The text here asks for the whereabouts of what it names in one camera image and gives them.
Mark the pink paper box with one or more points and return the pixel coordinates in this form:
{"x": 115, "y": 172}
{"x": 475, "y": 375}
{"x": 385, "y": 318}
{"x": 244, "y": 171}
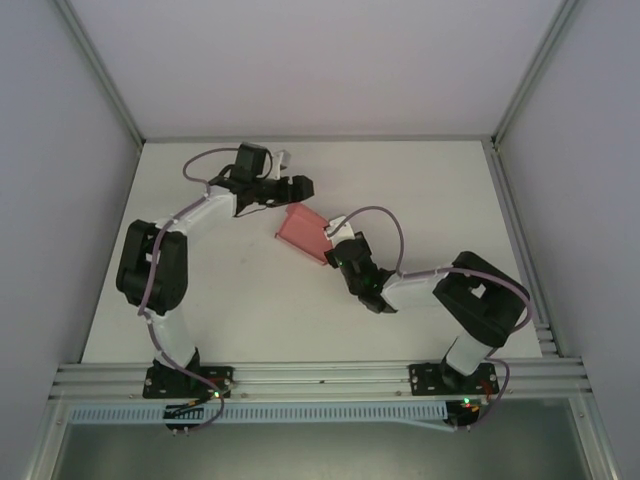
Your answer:
{"x": 302, "y": 232}

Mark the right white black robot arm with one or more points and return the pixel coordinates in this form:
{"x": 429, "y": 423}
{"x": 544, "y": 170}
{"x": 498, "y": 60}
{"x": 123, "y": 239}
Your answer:
{"x": 480, "y": 300}

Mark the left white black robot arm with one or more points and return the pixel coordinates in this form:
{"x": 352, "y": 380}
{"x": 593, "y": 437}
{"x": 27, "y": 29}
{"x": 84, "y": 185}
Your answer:
{"x": 155, "y": 270}

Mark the grey metal lower panel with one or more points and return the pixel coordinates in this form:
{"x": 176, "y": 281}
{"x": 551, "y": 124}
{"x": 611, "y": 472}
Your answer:
{"x": 320, "y": 452}

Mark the aluminium rear rail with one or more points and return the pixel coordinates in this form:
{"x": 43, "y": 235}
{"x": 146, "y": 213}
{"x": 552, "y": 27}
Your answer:
{"x": 320, "y": 138}

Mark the aluminium front rail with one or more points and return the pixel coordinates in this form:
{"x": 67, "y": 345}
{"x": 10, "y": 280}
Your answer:
{"x": 320, "y": 377}

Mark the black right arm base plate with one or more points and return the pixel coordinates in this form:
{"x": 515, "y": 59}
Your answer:
{"x": 425, "y": 377}

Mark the aluminium side rail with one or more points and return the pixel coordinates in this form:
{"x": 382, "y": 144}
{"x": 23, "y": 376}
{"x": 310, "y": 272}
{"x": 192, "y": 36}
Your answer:
{"x": 515, "y": 215}

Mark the aluminium frame post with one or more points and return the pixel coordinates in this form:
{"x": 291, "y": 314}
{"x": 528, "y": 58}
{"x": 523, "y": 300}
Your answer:
{"x": 100, "y": 75}
{"x": 535, "y": 75}

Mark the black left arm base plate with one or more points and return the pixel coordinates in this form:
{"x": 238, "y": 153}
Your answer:
{"x": 215, "y": 377}

